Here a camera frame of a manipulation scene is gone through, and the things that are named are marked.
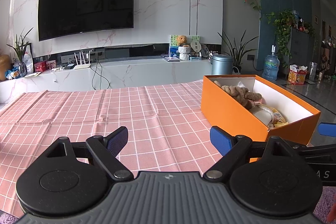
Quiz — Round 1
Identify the blue green painting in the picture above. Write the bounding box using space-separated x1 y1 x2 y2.
169 34 184 56

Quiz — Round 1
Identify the golden vase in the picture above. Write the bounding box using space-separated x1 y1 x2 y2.
0 54 11 81

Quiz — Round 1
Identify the round paper fan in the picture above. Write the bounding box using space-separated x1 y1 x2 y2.
189 40 202 58

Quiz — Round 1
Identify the black television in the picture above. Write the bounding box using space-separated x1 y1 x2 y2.
38 0 135 42

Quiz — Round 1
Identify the teddy bear on cups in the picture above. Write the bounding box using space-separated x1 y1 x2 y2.
178 45 191 61

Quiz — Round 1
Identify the green plant in glass vase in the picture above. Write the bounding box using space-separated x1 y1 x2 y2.
7 27 34 77

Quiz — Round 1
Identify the orange cardboard box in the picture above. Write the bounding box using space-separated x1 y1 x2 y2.
201 74 321 164

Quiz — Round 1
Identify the long-leaf potted plant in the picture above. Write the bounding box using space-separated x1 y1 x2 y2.
217 30 259 75

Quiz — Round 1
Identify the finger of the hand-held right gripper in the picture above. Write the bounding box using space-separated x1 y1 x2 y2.
318 122 336 137
293 143 336 159

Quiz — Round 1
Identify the blue water bottle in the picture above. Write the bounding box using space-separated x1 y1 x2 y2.
262 45 280 81

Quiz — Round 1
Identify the trailing green plant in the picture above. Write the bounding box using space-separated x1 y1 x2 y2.
266 9 297 68

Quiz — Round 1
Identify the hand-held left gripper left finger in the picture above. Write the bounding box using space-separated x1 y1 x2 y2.
45 126 134 182

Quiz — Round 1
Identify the black cable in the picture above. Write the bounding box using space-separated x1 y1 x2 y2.
91 60 111 90

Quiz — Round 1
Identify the white router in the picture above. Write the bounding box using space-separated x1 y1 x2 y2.
73 50 92 70

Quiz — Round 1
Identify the white marble television cabinet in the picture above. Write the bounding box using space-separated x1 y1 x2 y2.
0 59 213 104

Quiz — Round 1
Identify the yellow snack packet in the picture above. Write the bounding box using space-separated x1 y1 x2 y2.
272 109 288 122

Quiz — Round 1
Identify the grey trash can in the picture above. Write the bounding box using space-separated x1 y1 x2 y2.
211 53 234 76

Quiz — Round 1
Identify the pink checkered tablecloth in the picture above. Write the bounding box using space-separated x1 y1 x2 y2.
0 79 229 218

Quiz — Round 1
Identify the black framed picture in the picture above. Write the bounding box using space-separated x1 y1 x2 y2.
22 43 33 73

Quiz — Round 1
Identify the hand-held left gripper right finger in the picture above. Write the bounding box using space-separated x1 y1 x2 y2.
203 126 294 182

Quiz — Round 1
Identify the brown fuzzy towel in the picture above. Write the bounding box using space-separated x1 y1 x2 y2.
213 80 263 109

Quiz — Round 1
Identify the blue snack bag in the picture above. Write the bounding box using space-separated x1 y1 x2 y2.
5 69 20 80

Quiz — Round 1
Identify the grey cabinet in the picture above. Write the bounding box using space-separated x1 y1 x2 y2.
289 27 318 72

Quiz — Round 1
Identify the red yellow gift bag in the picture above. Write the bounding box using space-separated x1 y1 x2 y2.
288 64 308 85

